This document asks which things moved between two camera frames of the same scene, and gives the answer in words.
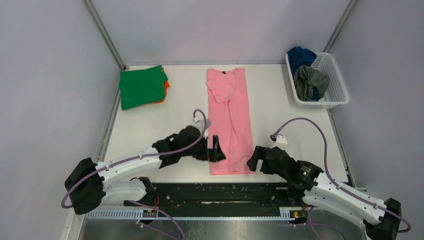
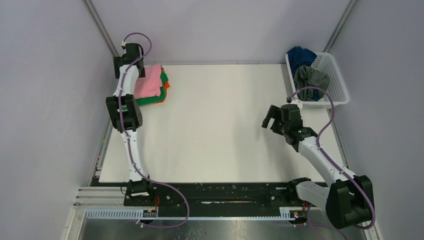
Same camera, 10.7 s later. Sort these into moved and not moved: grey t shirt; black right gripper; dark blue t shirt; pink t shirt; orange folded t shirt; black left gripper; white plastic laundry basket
Moved: black left gripper; pink t shirt; black right gripper
Not moved: dark blue t shirt; grey t shirt; white plastic laundry basket; orange folded t shirt
